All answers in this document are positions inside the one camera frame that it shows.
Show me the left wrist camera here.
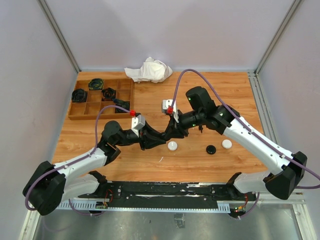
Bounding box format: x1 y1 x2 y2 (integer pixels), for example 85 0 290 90
131 114 146 136

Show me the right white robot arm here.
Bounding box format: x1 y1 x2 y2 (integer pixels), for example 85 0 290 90
161 86 307 200

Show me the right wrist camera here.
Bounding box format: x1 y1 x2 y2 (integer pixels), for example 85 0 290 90
161 99 179 123

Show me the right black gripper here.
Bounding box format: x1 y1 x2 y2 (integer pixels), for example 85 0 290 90
164 108 205 139

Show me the dark coiled band lower right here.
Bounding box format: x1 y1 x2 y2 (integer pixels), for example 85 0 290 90
112 98 130 114

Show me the dark coiled band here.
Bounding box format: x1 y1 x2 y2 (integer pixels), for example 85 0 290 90
112 98 130 114
101 87 117 102
71 88 88 103
88 78 104 91

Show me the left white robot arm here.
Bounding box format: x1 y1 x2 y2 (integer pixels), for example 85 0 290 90
22 117 167 216

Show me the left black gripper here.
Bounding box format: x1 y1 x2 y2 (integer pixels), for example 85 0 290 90
114 120 167 151

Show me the dark coiled band top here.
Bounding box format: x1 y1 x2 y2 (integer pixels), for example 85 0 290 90
88 78 104 91

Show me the white round case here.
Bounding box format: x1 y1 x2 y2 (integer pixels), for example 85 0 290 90
167 141 178 151

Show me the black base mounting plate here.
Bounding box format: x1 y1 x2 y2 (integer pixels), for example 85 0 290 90
79 181 245 209

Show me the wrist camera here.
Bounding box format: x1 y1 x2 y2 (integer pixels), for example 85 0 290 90
131 114 146 136
161 99 179 123

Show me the dark coiled band middle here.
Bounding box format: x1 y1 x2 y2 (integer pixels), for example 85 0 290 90
101 87 117 102

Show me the dark coiled band left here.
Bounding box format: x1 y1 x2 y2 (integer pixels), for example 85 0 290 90
71 88 88 103

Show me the wooden compartment tray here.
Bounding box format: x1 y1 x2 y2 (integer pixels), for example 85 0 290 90
68 77 134 120

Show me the white earbud charging case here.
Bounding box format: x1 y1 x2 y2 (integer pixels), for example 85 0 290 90
221 139 233 149

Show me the crumpled white cloth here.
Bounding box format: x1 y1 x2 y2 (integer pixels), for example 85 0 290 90
124 57 173 84

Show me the black round case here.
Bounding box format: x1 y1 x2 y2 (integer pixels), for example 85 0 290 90
206 145 217 155

